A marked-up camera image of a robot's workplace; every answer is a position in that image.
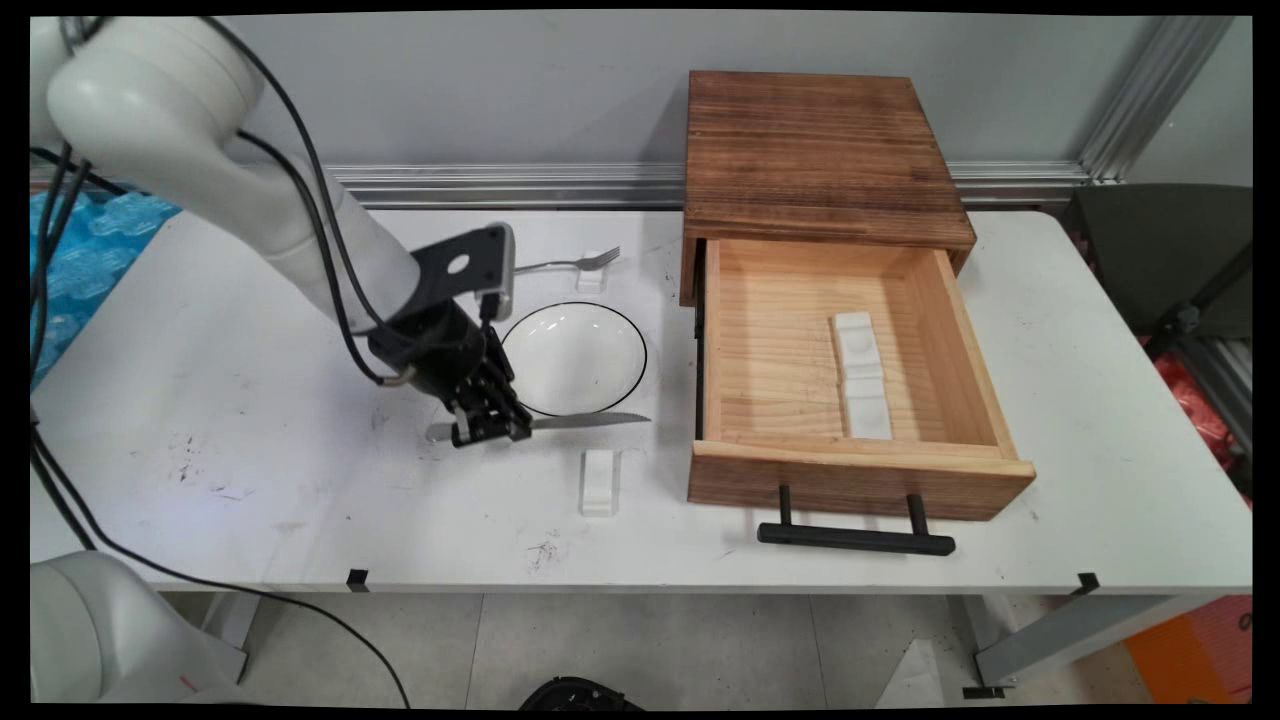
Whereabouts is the horizontal aluminium rail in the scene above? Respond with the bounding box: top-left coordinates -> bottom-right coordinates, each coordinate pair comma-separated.
30,162 -> 1091,209

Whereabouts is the dark wooden drawer cabinet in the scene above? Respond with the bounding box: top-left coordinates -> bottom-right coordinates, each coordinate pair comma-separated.
680,70 -> 978,308

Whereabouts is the black round floor object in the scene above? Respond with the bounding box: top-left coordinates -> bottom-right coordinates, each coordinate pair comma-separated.
520,677 -> 641,711

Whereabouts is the white plate with black rim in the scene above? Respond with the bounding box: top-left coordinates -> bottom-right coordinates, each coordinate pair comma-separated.
497,302 -> 649,419

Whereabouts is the silver metal fork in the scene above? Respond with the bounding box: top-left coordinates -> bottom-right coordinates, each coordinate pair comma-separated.
513,246 -> 622,276

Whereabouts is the red plastic bag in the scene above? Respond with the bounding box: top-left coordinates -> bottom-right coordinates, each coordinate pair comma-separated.
1140,340 -> 1253,471

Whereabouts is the dark green board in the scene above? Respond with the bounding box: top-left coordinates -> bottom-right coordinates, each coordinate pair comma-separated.
1065,183 -> 1253,341

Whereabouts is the black stand rod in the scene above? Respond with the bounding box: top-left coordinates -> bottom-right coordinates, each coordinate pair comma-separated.
1145,240 -> 1253,361

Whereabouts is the orange box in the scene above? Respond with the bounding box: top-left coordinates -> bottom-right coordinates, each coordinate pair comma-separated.
1125,597 -> 1253,704

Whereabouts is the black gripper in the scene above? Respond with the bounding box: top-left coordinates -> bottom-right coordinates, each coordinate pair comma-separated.
368,300 -> 533,448

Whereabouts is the silver metal table knife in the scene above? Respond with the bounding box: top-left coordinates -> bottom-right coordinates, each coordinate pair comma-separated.
425,412 -> 653,444

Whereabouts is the blue bubble wrap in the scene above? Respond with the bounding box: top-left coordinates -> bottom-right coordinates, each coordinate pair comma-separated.
30,190 -> 181,386

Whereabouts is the black cable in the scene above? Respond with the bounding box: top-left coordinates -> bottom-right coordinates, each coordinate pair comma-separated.
30,15 -> 411,706
30,130 -> 416,386

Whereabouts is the grey table leg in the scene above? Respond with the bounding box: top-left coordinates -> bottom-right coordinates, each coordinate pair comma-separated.
200,592 -> 261,681
965,595 -> 1201,691

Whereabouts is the aluminium frame post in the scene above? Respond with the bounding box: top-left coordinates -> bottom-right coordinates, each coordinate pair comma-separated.
1078,15 -> 1236,184

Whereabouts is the light wooden drawer black handle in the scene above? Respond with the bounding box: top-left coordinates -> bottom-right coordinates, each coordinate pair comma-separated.
687,238 -> 1037,557

